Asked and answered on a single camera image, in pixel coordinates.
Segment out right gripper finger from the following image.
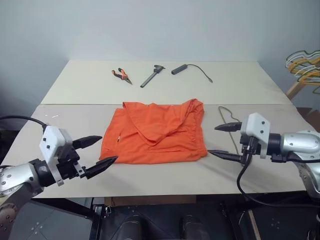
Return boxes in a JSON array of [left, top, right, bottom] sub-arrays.
[[207, 149, 245, 165], [214, 121, 243, 133]]

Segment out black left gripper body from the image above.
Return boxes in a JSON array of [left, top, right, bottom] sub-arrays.
[[56, 141, 88, 181]]

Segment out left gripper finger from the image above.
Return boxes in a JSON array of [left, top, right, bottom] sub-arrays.
[[84, 155, 119, 180], [72, 135, 104, 151]]

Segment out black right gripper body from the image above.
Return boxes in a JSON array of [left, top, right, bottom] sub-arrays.
[[239, 134, 262, 167]]

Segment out orange shorts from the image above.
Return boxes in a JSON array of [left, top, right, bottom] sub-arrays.
[[98, 98, 209, 166]]

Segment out dark rounded shape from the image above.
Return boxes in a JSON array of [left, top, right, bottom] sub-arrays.
[[179, 213, 209, 240], [116, 213, 149, 240]]

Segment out wooden stand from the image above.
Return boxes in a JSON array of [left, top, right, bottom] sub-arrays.
[[285, 79, 308, 100]]

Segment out orange black pliers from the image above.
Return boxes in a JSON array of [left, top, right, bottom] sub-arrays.
[[111, 67, 134, 86]]

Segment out grey hand tool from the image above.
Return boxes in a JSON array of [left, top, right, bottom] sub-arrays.
[[139, 64, 166, 89]]

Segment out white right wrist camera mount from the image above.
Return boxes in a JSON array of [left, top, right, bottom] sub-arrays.
[[239, 112, 272, 160]]

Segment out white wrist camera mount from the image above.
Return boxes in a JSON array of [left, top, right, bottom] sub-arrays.
[[39, 125, 74, 187], [239, 112, 272, 160]]

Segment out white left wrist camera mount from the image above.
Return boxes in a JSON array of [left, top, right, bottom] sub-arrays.
[[39, 125, 74, 187]]

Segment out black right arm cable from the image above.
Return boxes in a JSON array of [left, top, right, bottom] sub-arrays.
[[236, 142, 320, 209]]

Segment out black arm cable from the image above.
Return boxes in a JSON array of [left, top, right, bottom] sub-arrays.
[[236, 142, 320, 209], [0, 115, 49, 133]]

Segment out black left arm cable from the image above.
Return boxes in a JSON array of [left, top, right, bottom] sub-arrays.
[[0, 115, 49, 133]]

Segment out black hub with cable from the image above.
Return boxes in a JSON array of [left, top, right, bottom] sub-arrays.
[[170, 63, 214, 84]]

